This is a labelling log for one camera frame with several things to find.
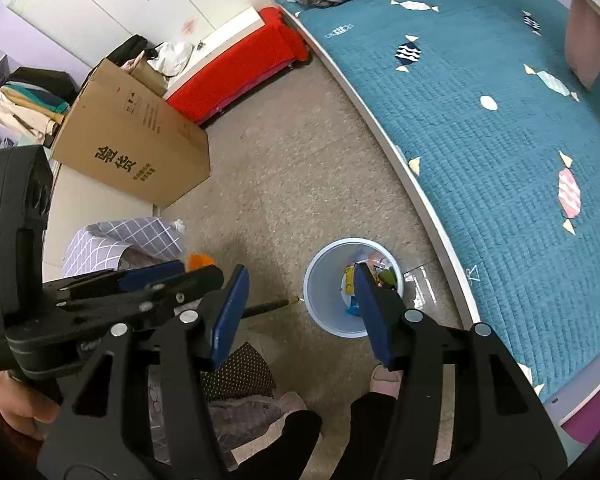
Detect white plastic bag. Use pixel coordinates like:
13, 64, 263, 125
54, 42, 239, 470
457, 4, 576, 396
148, 41, 194, 78

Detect hanging jackets in wardrobe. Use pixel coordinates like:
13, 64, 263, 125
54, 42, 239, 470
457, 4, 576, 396
0, 67, 78, 148

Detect green leaf artificial plant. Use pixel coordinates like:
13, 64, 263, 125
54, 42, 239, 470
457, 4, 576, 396
377, 268, 398, 290

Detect blue plastic trash bucket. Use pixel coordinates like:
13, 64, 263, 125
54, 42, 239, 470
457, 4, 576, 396
303, 237, 404, 339

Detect person's left hand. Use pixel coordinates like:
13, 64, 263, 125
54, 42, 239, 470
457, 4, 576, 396
0, 372, 60, 441

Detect orange white snack bag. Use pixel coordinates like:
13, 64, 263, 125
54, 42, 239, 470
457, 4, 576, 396
185, 252, 215, 272

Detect person's black trouser leg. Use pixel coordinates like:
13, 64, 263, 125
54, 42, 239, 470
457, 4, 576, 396
228, 391, 396, 480

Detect teal quilted bed mattress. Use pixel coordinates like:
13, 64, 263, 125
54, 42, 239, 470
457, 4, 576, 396
273, 0, 600, 406

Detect purple checked tablecloth table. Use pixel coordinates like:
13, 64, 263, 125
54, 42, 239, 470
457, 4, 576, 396
62, 217, 183, 278

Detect pink slipper foot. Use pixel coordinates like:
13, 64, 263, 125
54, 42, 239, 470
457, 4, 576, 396
368, 365, 402, 399

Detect yellow snack packet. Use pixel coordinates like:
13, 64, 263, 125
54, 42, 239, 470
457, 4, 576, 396
343, 266, 354, 296

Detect red covered low bench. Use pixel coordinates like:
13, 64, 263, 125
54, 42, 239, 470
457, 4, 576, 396
166, 8, 310, 125

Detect white low cabinet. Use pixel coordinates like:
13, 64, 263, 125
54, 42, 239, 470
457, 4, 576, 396
42, 162, 154, 282

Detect large cardboard box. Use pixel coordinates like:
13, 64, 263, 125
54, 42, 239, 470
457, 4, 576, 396
52, 58, 211, 208

